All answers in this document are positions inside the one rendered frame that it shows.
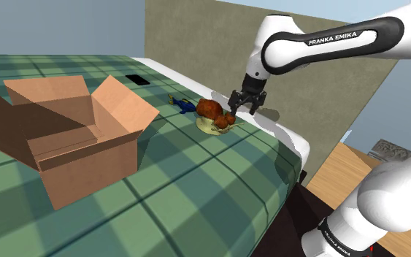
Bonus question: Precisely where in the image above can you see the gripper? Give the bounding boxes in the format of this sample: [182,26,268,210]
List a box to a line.
[227,73,269,117]

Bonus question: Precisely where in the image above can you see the brown snail toy figure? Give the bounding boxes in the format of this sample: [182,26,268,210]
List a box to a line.
[194,98,245,137]

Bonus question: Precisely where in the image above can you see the blue toy figure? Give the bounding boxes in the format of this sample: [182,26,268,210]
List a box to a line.
[167,93,197,115]

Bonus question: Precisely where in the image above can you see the bed with green plaid blanket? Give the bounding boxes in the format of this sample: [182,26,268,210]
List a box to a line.
[0,53,311,257]

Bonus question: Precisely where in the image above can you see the black phone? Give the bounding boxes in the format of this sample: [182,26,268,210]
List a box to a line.
[125,74,151,87]

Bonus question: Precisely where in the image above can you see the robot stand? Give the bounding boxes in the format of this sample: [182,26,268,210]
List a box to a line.
[285,180,398,257]

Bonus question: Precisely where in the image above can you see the grey patterned block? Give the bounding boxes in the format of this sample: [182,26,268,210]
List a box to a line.
[367,138,411,163]

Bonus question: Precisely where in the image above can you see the open brown cardboard box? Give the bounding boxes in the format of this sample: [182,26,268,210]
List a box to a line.
[0,74,161,211]

